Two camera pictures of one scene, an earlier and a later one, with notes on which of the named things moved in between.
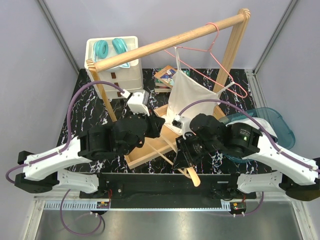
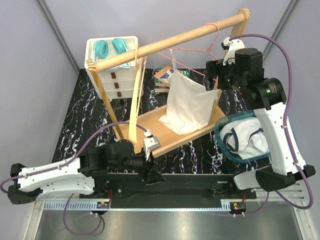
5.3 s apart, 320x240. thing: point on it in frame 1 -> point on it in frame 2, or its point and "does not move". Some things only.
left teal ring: (101, 49) does not move
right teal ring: (119, 45) does not move
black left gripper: (156, 124) -> (150, 173)
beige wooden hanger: (190, 172) -> (137, 97)
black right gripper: (184, 158) -> (213, 68)
